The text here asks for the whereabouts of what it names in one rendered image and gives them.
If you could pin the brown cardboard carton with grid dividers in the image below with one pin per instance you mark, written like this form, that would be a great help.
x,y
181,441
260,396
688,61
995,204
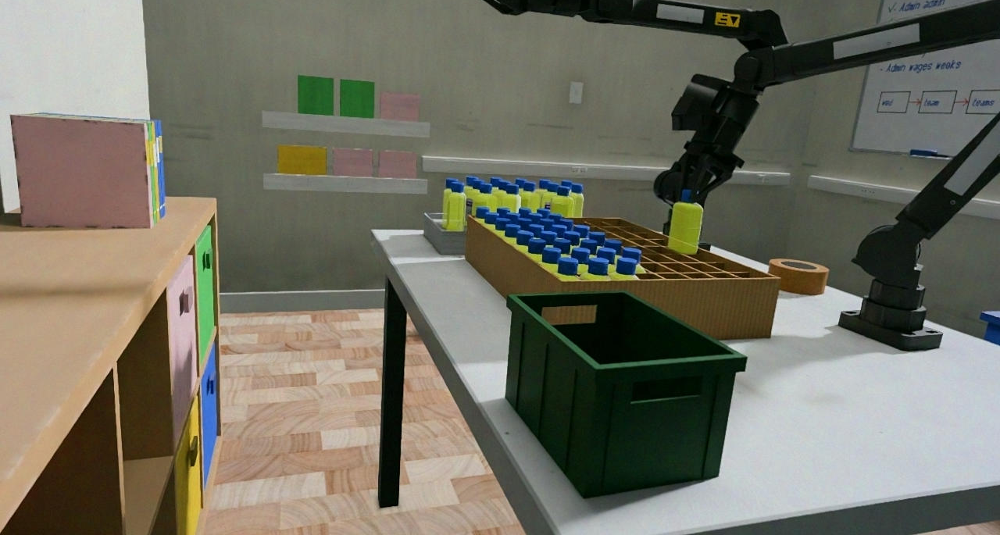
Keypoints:
x,y
741,304

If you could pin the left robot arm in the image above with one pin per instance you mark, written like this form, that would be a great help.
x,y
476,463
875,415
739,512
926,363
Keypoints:
x,y
890,252

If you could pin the dark green plastic crate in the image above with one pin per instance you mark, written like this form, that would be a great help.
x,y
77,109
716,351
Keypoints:
x,y
581,410

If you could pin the brown roll of packing tape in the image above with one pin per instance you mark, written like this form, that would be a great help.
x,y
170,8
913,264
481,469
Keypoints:
x,y
799,277

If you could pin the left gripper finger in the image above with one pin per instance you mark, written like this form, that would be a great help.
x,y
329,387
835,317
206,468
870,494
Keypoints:
x,y
686,163
704,163

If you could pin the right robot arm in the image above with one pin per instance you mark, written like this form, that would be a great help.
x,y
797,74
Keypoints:
x,y
683,16

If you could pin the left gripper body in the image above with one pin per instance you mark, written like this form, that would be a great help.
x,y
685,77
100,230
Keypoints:
x,y
717,151

